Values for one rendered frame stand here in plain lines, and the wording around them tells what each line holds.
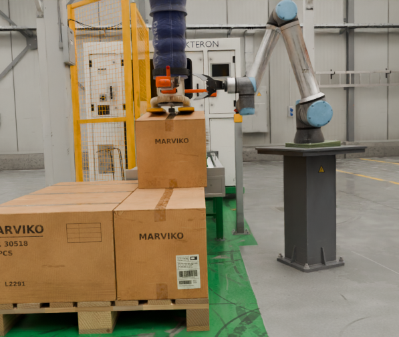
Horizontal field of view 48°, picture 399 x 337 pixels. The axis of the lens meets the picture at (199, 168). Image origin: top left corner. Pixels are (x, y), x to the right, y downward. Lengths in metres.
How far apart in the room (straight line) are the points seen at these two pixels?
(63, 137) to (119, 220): 2.16
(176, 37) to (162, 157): 0.76
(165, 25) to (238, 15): 9.73
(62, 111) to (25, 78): 8.47
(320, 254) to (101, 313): 1.45
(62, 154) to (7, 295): 2.07
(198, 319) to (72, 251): 0.62
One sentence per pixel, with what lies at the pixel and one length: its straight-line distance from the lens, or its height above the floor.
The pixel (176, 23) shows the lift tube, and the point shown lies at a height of 1.52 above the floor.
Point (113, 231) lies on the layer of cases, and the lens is 2.02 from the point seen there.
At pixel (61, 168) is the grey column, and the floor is 0.58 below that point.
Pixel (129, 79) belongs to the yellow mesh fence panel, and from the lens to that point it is 4.01.
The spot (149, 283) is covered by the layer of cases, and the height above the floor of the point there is 0.22.
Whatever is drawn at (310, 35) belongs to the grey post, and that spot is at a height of 2.06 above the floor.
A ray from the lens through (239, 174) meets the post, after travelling 3.77.
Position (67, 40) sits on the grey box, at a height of 1.65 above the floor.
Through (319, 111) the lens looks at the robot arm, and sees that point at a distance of 2.69.
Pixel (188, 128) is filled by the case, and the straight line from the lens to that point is 2.57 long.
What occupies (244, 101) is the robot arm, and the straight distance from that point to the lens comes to 2.64.
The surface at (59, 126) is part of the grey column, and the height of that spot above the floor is 0.94.
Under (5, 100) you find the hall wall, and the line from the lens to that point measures 12.60.
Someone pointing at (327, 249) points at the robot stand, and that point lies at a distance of 3.00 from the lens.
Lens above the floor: 0.87
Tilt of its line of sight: 5 degrees down
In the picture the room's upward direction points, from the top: 2 degrees counter-clockwise
